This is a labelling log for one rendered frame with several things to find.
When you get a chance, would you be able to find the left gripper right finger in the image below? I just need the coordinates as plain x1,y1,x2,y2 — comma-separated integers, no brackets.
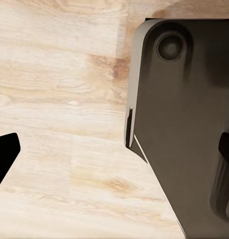
218,132,229,165

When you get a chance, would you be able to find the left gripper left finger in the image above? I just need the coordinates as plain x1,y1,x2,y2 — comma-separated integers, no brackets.
0,132,21,184

